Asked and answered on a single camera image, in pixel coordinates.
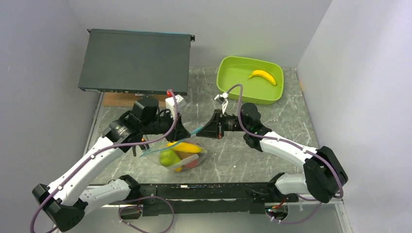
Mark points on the dark grey rack box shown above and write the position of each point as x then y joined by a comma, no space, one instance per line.
137,62

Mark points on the clear zip top bag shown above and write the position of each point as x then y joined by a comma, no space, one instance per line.
153,152

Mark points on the green lime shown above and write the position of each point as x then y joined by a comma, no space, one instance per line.
168,158

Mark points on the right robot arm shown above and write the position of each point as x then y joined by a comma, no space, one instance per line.
323,176

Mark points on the yellow banana behind mango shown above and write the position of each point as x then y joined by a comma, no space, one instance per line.
265,75

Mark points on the aluminium frame rail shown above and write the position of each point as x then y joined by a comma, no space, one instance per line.
216,216

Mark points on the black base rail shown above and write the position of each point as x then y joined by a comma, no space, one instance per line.
201,198

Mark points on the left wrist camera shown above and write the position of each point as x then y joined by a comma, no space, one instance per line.
172,102

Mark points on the red apple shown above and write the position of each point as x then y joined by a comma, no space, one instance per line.
191,164

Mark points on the brown kiwi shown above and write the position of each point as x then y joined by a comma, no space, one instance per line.
183,155

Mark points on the yellow banana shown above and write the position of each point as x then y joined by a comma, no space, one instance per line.
185,147
265,75

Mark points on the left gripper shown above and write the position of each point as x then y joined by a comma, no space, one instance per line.
179,132

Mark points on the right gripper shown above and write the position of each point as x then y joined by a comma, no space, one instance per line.
213,129

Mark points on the green plastic bin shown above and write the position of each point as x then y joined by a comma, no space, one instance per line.
236,70

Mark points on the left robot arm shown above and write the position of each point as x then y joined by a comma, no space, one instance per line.
67,199

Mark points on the wooden block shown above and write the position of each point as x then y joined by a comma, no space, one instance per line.
130,100

